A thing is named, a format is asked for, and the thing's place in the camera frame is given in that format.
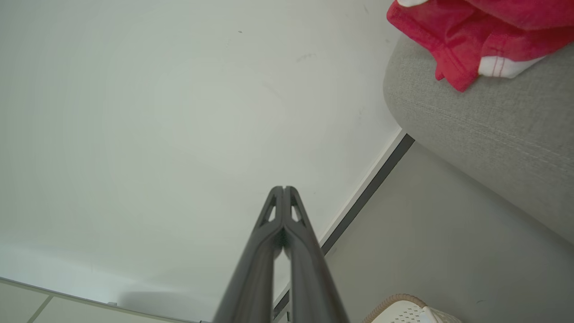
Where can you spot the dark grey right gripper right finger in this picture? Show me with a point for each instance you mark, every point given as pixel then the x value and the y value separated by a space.
pixel 311 278

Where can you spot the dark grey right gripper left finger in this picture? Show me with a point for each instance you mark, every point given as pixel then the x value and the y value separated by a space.
pixel 255 273

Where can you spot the red and white garment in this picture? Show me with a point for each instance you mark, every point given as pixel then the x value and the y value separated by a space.
pixel 466 31

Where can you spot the white perforated basket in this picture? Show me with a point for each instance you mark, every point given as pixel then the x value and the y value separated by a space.
pixel 403 312

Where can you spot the dark baseboard strip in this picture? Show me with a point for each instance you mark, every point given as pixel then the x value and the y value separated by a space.
pixel 380 173

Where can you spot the grey fabric sofa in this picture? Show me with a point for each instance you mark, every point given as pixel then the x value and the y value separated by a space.
pixel 493 134

